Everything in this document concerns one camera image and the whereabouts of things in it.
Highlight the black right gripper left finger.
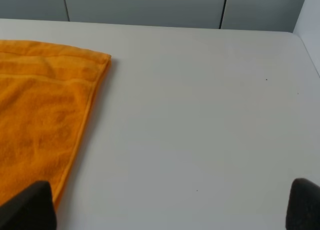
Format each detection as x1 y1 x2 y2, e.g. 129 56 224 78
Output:
0 181 57 230

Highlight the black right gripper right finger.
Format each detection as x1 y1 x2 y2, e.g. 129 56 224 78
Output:
285 178 320 230

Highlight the orange terry towel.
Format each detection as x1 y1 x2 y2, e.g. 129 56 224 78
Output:
0 40 112 206

